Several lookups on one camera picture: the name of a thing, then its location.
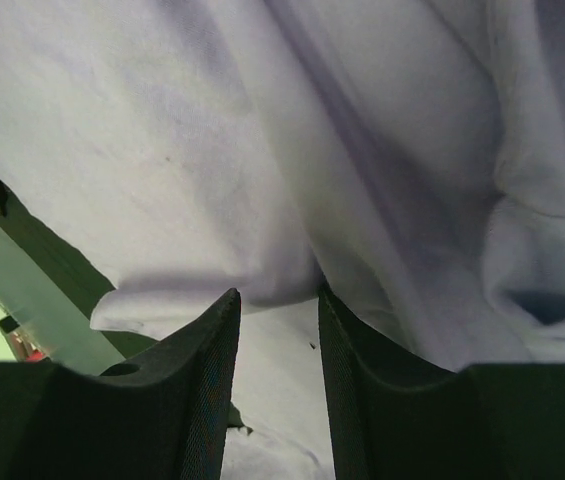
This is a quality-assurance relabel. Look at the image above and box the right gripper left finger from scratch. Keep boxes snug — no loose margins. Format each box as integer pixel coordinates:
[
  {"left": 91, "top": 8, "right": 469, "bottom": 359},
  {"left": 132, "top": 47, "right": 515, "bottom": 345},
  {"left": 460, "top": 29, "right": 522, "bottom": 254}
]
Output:
[{"left": 0, "top": 289, "right": 241, "bottom": 479}]

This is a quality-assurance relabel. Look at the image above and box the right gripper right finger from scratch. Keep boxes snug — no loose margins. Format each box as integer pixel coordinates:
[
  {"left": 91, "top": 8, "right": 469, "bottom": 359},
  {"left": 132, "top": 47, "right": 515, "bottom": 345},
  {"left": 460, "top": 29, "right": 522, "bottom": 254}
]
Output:
[{"left": 318, "top": 287, "right": 565, "bottom": 479}]

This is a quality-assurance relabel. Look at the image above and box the purple t shirt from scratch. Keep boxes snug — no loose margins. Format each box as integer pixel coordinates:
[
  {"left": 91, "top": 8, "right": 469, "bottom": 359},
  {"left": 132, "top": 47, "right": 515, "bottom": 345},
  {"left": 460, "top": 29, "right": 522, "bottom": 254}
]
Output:
[{"left": 0, "top": 1, "right": 565, "bottom": 479}]

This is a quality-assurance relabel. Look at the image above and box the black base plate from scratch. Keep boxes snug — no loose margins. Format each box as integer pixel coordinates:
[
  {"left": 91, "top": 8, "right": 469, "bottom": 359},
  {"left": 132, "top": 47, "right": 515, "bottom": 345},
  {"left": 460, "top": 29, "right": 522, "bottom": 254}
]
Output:
[{"left": 0, "top": 185, "right": 155, "bottom": 373}]

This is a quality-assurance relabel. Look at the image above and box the aluminium frame rail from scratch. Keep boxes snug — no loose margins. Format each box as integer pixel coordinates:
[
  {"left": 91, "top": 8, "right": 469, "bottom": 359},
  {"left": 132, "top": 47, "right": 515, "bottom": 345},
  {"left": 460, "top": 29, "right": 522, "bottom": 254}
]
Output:
[{"left": 0, "top": 229, "right": 124, "bottom": 374}]

